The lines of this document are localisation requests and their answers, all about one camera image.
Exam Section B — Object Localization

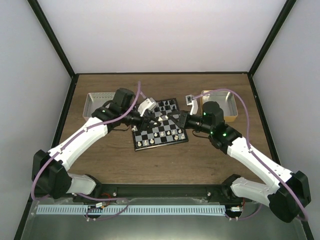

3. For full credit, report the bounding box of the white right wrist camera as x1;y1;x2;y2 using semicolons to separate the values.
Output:
185;94;199;115

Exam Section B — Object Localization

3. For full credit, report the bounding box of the black and silver chessboard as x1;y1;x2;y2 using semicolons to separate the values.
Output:
132;98;189;151

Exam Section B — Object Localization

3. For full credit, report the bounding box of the black frame post left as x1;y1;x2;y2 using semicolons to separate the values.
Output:
27;0;76;78

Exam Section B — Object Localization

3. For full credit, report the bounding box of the yellow metal tin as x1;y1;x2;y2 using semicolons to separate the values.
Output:
200;91;238;123

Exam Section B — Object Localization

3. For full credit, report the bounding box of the black frame post right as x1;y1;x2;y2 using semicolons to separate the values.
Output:
248;0;297;78

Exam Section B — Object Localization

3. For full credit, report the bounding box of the row of black chess pieces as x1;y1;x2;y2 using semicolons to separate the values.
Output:
154;98;178;113

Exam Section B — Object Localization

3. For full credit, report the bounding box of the pink metal tin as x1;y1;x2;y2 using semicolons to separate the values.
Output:
82;92;115;121

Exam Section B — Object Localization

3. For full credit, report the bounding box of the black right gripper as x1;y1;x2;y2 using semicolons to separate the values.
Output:
168;110;213;135

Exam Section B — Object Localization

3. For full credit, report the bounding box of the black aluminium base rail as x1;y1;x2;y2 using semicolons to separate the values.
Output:
32;183;296;201

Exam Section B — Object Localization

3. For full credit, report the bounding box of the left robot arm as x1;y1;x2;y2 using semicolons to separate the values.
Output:
31;88;160;202

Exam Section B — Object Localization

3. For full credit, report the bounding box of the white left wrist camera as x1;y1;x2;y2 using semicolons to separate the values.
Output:
137;97;157;117

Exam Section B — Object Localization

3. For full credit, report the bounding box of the black frame post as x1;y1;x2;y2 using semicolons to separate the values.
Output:
27;0;76;78
248;0;297;78

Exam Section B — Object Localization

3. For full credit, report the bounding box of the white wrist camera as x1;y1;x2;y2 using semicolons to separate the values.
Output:
137;97;157;117
185;94;199;115

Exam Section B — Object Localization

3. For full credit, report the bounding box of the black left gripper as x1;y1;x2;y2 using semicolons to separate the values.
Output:
121;109;161;133

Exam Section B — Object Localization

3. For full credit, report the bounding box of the light blue slotted cable duct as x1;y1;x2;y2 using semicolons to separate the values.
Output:
36;204;226;217

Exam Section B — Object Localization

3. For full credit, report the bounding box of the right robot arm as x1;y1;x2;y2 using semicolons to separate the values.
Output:
168;101;311;223

